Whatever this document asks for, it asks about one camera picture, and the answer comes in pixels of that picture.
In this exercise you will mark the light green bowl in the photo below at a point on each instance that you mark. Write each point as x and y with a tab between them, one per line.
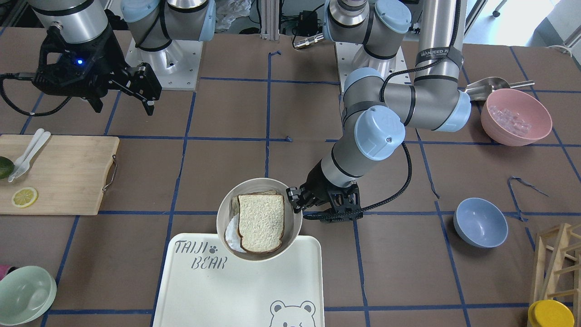
26	294

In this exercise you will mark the white plastic fork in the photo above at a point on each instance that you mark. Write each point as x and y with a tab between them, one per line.
19	173

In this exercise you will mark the bread slice under egg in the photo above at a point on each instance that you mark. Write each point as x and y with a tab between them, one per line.
235	207

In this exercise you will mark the fried egg toy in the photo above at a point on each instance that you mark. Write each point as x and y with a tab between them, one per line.
232	237

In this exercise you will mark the wooden cup rack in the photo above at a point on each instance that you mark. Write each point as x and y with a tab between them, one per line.
557	253

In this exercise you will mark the pink cloth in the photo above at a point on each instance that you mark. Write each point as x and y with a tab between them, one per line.
5	270

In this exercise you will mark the blue bowl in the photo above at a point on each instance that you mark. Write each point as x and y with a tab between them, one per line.
480	223

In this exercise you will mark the yellow mug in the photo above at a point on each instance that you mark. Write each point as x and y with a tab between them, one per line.
549	313

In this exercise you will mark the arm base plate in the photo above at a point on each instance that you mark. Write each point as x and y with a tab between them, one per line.
176	67
352	56

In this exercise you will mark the cream bear tray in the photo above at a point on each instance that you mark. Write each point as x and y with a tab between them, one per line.
204	284

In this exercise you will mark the pink bowl with ice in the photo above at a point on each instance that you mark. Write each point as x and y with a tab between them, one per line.
515	118

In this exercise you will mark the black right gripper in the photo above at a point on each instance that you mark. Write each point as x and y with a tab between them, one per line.
110	53

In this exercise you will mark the wooden cutting board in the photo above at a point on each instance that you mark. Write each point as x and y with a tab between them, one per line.
69	173

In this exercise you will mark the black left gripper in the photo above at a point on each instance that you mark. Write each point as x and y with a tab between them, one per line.
318	182

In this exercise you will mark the lemon slice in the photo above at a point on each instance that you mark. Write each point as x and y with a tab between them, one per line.
24	197

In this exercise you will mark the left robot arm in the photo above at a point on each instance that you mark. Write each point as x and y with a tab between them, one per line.
378	106

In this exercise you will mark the metal scoop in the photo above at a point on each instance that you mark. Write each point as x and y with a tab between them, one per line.
481	89

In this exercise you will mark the bread slice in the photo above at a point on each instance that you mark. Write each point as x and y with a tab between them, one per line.
235	207
261	222

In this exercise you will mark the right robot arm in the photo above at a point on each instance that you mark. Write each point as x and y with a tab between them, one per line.
154	24

